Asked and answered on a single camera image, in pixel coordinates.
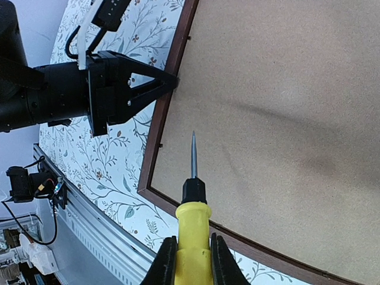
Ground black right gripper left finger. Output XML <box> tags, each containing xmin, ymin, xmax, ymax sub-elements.
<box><xmin>142</xmin><ymin>236</ymin><xmax>178</xmax><ymax>285</ymax></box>

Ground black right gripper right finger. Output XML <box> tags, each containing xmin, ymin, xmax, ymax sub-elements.
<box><xmin>210</xmin><ymin>233</ymin><xmax>249</xmax><ymax>285</ymax></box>

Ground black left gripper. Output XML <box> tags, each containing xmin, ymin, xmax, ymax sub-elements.
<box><xmin>86</xmin><ymin>50</ymin><xmax>178</xmax><ymax>137</ymax></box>

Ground yellow handled screwdriver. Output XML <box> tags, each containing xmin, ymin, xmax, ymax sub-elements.
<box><xmin>175</xmin><ymin>134</ymin><xmax>213</xmax><ymax>284</ymax></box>

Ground red-brown wooden picture frame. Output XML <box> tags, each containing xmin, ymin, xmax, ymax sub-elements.
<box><xmin>151</xmin><ymin>1</ymin><xmax>379</xmax><ymax>284</ymax></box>

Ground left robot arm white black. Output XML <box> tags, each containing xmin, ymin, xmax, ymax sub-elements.
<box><xmin>1</xmin><ymin>1</ymin><xmax>178</xmax><ymax>136</ymax></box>

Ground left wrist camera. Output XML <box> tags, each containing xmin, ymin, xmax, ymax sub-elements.
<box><xmin>77</xmin><ymin>0</ymin><xmax>131</xmax><ymax>70</ymax></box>

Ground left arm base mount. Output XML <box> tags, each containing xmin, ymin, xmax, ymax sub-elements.
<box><xmin>6</xmin><ymin>156</ymin><xmax>68</xmax><ymax>210</ymax></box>

